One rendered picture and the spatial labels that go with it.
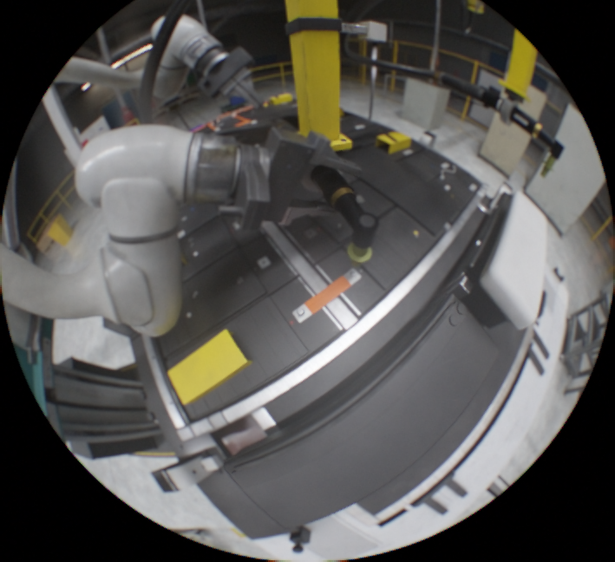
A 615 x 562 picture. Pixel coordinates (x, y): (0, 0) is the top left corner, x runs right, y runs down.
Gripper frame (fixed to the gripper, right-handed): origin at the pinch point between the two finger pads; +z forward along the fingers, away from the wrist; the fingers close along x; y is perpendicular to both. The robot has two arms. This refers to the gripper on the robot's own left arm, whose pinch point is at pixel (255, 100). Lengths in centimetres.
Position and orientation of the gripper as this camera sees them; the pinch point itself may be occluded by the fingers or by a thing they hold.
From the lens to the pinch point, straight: 51.4
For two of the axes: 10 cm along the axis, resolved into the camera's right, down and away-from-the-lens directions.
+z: 6.2, 5.5, 5.7
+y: 1.5, 6.3, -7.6
